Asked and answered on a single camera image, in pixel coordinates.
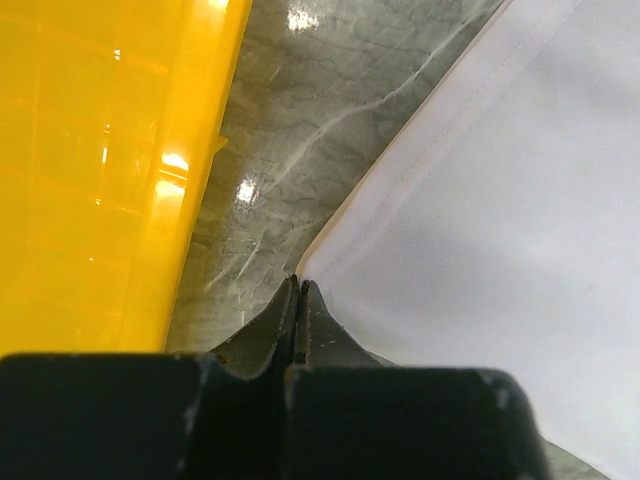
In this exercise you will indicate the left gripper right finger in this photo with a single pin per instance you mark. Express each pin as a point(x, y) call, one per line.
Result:
point(351, 415)

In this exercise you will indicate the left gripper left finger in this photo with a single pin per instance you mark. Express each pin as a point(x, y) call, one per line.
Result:
point(208, 415)

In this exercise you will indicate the white t shirt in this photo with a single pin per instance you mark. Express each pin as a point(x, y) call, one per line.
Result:
point(500, 227)

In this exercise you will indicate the yellow plastic tray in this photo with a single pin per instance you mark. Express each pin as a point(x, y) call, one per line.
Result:
point(110, 119)

